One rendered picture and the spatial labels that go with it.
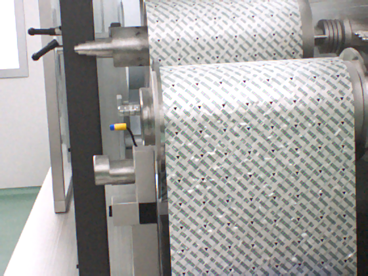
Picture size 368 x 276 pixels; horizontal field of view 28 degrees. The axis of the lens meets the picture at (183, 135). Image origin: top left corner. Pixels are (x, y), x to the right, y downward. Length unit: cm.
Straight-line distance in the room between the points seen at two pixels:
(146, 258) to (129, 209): 7
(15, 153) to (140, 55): 544
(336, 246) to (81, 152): 47
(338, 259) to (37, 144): 568
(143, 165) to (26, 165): 563
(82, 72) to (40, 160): 536
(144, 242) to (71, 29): 39
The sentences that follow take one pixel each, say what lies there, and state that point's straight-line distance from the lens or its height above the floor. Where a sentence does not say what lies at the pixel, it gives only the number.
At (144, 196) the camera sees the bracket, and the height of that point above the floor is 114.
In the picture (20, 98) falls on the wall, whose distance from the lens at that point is 651.
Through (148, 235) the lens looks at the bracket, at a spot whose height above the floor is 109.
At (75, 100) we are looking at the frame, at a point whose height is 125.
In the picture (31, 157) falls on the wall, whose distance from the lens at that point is 657.
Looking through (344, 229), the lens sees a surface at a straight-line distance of 96.
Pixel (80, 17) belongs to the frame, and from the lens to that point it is 121.
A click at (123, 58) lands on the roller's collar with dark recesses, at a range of 117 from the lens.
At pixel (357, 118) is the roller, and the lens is 94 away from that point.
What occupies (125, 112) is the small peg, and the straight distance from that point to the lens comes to 92.
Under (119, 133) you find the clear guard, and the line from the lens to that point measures 193.
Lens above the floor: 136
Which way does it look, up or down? 8 degrees down
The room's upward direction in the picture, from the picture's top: 3 degrees counter-clockwise
